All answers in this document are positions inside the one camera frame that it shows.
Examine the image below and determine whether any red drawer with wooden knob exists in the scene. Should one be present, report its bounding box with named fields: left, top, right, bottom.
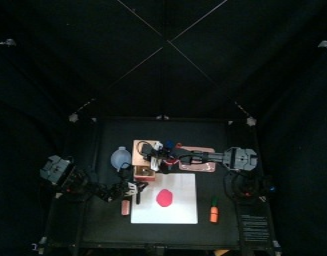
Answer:
left=132, top=165, right=156, bottom=182

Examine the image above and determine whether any flat pink-red dough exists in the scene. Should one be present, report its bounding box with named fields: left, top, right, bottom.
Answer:
left=155, top=188, right=175, bottom=208

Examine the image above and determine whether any wooden drawer box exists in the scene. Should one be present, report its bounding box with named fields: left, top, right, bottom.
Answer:
left=132, top=139, right=162, bottom=168

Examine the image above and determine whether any light blue bowl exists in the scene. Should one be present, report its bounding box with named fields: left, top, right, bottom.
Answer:
left=109, top=146, right=134, bottom=173

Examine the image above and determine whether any salmon sushi toy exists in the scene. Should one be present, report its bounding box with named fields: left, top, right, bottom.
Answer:
left=120, top=199, right=131, bottom=217

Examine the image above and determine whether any brown flat tray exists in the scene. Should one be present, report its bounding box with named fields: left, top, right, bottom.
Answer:
left=176, top=145, right=218, bottom=173

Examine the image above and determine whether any white cutting board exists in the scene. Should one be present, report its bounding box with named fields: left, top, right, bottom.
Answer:
left=130, top=172, right=199, bottom=225

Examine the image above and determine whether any orange toy carrot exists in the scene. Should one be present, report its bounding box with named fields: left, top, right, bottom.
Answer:
left=208, top=196, right=220, bottom=224

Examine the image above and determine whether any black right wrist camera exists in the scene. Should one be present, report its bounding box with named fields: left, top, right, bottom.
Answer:
left=142, top=146, right=159, bottom=161

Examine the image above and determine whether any thick black camera cable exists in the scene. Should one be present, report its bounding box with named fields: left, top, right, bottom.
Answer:
left=135, top=140, right=155, bottom=158

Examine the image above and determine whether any thin steel brace wire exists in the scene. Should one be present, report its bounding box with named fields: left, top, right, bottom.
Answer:
left=73, top=0, right=228, bottom=117
left=116, top=0, right=252, bottom=118

